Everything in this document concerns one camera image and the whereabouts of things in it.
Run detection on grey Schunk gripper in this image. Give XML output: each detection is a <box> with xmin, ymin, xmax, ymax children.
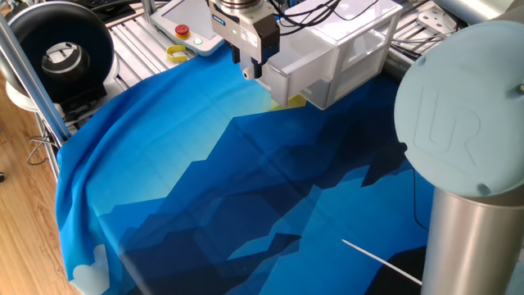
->
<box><xmin>208</xmin><ymin>1</ymin><xmax>282</xmax><ymax>80</ymax></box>

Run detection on white plastic drawer with knob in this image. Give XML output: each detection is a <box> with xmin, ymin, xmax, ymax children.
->
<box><xmin>242</xmin><ymin>39</ymin><xmax>341</xmax><ymax>107</ymax></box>

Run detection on white plastic drawer cabinet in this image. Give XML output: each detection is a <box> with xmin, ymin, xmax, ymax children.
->
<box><xmin>286</xmin><ymin>0</ymin><xmax>404</xmax><ymax>111</ymax></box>

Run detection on aluminium wrist flange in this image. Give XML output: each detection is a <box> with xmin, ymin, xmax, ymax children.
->
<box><xmin>215</xmin><ymin>0</ymin><xmax>263</xmax><ymax>16</ymax></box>

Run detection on yellow U-shaped clip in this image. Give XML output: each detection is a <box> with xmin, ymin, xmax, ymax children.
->
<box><xmin>165</xmin><ymin>44</ymin><xmax>188</xmax><ymax>63</ymax></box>

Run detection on grey teach pendant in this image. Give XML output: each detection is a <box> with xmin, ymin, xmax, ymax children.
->
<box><xmin>150</xmin><ymin>0</ymin><xmax>225</xmax><ymax>57</ymax></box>

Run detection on blue mountain print cloth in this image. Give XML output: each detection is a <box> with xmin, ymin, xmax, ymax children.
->
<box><xmin>55</xmin><ymin>40</ymin><xmax>435</xmax><ymax>295</ymax></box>

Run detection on black flat device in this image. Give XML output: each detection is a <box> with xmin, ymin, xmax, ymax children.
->
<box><xmin>75</xmin><ymin>0</ymin><xmax>142</xmax><ymax>24</ymax></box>

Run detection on aluminium pole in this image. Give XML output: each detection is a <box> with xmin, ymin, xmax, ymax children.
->
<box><xmin>0</xmin><ymin>14</ymin><xmax>73</xmax><ymax>144</ymax></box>

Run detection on black cable bundle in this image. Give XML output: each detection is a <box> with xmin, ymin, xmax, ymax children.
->
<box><xmin>268</xmin><ymin>0</ymin><xmax>382</xmax><ymax>30</ymax></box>

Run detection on aluminium rail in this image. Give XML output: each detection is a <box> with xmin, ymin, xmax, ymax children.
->
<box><xmin>384</xmin><ymin>44</ymin><xmax>410</xmax><ymax>79</ymax></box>

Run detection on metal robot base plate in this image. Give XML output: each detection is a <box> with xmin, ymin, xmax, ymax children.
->
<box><xmin>417</xmin><ymin>6</ymin><xmax>459</xmax><ymax>42</ymax></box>

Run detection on black ring light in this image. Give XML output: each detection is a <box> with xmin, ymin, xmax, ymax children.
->
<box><xmin>6</xmin><ymin>1</ymin><xmax>120</xmax><ymax>123</ymax></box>

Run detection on grey floor cable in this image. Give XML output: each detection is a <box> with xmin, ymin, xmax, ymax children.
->
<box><xmin>26</xmin><ymin>134</ymin><xmax>62</xmax><ymax>167</ymax></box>

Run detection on white cable tie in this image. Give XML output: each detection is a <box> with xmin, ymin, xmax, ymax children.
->
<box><xmin>341</xmin><ymin>239</ymin><xmax>422</xmax><ymax>287</ymax></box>

